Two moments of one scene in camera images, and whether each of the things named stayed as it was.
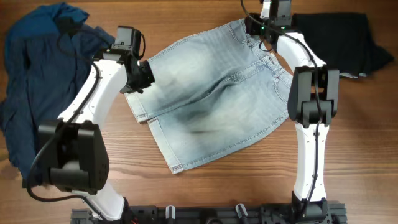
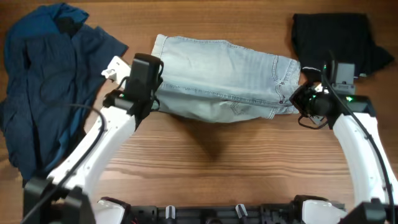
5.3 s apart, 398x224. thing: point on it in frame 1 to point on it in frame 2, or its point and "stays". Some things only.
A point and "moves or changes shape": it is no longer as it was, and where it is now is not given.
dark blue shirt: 48,51 stays
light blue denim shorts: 212,93 moves or changes shape
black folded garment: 342,40 stays
